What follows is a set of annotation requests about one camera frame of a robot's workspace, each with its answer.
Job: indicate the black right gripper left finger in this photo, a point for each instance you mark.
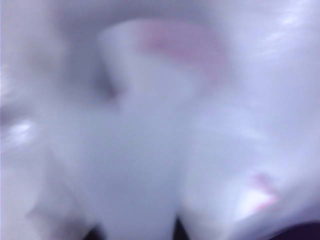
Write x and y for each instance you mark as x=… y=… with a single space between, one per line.
x=94 y=234

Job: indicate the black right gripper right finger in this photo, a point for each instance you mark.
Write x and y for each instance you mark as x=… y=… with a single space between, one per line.
x=302 y=233

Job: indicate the white wet wipe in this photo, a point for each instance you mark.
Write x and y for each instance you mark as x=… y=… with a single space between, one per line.
x=160 y=137

